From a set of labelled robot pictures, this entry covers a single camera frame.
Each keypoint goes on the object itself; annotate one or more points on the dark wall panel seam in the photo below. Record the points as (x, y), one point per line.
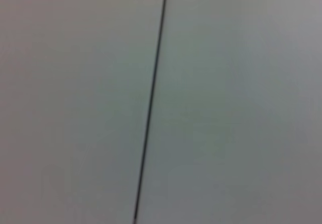
(153, 90)

